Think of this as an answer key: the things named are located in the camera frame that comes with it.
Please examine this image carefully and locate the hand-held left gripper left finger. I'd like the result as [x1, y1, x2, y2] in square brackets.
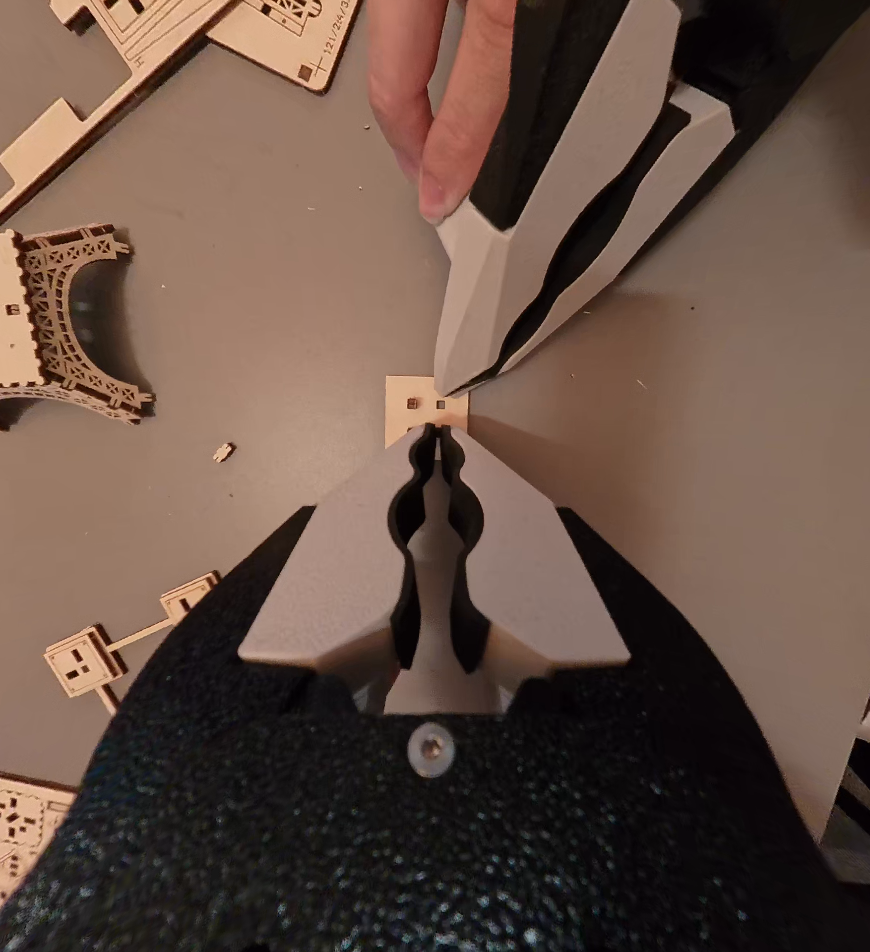
[238, 426, 437, 700]

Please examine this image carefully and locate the wooden puzzle sheet with arcs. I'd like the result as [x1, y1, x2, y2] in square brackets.
[0, 772, 80, 934]

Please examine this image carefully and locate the large empty wooden puzzle sheet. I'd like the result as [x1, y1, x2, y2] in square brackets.
[0, 0, 367, 238]

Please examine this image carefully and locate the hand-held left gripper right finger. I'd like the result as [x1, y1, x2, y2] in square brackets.
[438, 426, 631, 704]

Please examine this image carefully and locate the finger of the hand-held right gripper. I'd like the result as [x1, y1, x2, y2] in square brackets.
[471, 80, 739, 393]
[434, 0, 690, 399]

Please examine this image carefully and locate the small square wooden plate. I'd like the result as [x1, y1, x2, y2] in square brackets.
[384, 375, 472, 449]

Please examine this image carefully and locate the wooden four-square frame piece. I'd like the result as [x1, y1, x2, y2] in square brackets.
[43, 570, 222, 716]

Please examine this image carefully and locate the person's right hand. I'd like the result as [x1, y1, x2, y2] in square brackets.
[368, 0, 518, 228]

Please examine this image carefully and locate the grey desk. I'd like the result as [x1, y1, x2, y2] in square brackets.
[0, 0, 870, 845]

